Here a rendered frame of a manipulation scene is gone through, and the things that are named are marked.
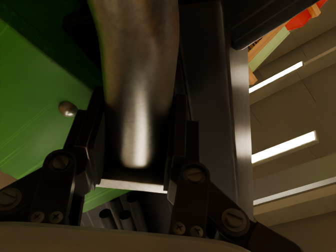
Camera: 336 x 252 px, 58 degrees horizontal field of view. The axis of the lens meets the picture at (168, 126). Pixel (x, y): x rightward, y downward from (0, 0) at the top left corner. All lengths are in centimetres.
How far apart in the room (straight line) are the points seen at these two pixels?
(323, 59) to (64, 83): 765
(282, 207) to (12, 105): 453
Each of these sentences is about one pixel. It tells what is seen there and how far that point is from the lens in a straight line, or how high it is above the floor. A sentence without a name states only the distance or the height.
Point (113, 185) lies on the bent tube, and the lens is 16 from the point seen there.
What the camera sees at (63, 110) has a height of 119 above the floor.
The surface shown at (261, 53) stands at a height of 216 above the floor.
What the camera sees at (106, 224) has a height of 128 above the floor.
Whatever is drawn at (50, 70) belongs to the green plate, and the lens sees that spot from 17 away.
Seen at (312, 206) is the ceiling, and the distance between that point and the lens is 461.
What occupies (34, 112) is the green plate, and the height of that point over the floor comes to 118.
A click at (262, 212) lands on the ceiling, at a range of 477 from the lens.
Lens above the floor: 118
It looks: 18 degrees up
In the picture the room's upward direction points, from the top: 139 degrees clockwise
